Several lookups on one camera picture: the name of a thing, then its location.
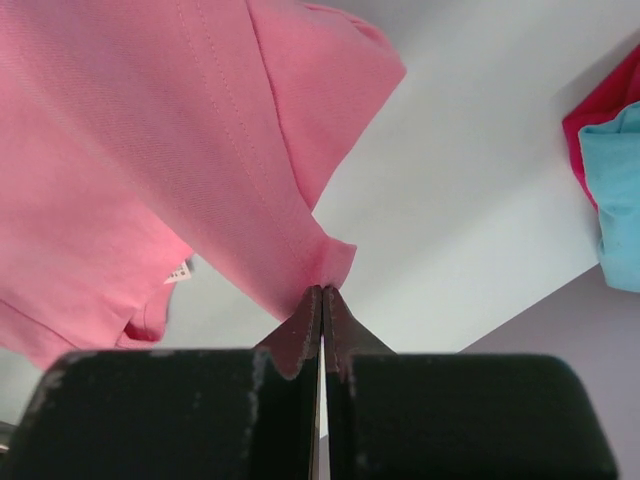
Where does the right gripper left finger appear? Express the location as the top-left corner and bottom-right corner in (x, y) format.
(7, 287), (322, 479)

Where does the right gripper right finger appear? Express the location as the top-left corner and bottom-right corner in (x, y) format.
(322, 287), (619, 479)

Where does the pink t shirt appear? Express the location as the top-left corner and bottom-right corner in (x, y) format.
(1, 1), (406, 368)

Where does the folded light blue t shirt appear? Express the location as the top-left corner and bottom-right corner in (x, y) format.
(579, 103), (639, 293)

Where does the folded red t shirt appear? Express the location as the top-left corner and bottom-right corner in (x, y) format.
(562, 46), (639, 210)

